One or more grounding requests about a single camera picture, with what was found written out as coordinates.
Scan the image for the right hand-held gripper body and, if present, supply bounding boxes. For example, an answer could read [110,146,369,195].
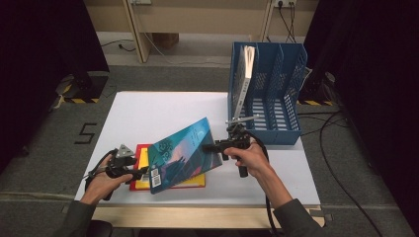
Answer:
[222,114,261,179]

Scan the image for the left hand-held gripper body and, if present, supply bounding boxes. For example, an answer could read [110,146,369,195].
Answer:
[106,143,138,180]

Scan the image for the red sticker-print book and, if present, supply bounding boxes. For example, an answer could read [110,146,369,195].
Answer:
[128,143,208,193]

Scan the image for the teal illustrated book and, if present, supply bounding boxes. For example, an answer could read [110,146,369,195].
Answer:
[146,117,224,196]

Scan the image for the blue file rack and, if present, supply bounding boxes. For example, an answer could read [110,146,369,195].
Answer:
[226,41,309,146]

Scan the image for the white picture-grid book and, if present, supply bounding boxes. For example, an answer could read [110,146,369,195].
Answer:
[231,44,257,121]

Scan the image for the person's right hand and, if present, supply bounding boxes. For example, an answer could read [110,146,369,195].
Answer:
[223,140,275,181]

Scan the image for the person's left hand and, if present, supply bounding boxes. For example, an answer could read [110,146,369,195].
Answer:
[80,153,134,206]

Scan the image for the dark chair seat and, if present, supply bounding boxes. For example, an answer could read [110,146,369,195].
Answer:
[86,220,114,237]

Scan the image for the black stand base hazard tape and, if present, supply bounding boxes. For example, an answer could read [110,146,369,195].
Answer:
[296,67,338,107]
[54,71,110,105]

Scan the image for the brown cardboard box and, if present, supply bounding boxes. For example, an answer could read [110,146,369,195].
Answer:
[152,33,180,50]

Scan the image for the black curtain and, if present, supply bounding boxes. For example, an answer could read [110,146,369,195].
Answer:
[0,0,110,174]
[301,0,419,229]

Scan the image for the beige wooden desk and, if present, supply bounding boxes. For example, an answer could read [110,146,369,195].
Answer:
[83,0,320,64]

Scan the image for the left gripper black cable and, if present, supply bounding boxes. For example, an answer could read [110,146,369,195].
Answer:
[82,147,119,201]

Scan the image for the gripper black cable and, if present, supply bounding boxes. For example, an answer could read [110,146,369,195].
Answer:
[248,130,282,237]
[82,147,119,201]

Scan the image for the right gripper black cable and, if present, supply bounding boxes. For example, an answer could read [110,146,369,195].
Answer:
[248,130,282,237]

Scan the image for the black floor cable bundle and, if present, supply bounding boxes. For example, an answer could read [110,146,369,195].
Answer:
[296,110,384,237]

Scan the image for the thin white floor cable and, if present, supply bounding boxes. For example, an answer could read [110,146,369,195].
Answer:
[142,32,232,66]

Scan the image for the black plugged power cables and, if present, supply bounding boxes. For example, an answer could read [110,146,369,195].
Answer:
[277,0,298,44]

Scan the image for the white wall power outlet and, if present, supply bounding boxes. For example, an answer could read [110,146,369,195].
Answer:
[273,0,297,9]

